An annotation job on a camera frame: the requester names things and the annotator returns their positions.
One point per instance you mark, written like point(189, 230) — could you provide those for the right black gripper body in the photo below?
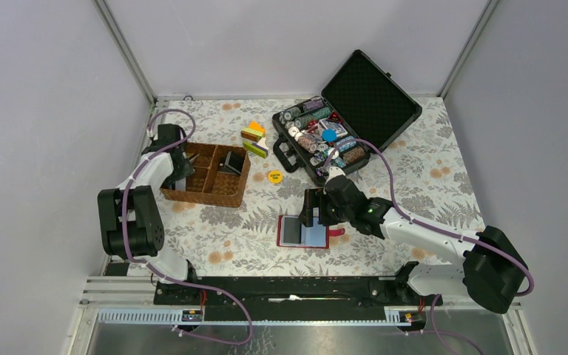
point(329, 214)

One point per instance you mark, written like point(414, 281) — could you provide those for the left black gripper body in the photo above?
point(183, 169)

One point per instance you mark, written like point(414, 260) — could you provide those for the black VIP card stack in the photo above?
point(231, 163)

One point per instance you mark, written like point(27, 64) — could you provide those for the single black card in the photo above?
point(291, 231)

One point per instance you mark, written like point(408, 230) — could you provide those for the red card holder wallet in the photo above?
point(314, 237)

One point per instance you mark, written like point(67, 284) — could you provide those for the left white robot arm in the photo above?
point(130, 222)

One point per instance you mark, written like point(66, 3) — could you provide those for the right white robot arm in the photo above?
point(482, 265)

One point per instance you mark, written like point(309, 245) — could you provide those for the playing card deck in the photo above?
point(334, 125)

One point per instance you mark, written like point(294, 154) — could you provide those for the brown wicker basket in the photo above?
point(207, 185)

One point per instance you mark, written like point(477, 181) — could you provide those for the blue dealer chip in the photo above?
point(329, 135)

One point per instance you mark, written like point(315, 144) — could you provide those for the yellow big blind button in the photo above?
point(275, 176)

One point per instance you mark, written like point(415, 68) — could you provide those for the green purple toy block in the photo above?
point(259, 148)

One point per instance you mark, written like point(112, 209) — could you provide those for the orange brown toy block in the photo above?
point(254, 132)

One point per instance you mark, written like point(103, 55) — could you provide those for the floral tablecloth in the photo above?
point(423, 166)

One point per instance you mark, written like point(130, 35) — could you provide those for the black poker chip case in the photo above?
point(364, 99)

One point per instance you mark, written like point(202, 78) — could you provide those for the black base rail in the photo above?
point(298, 299)

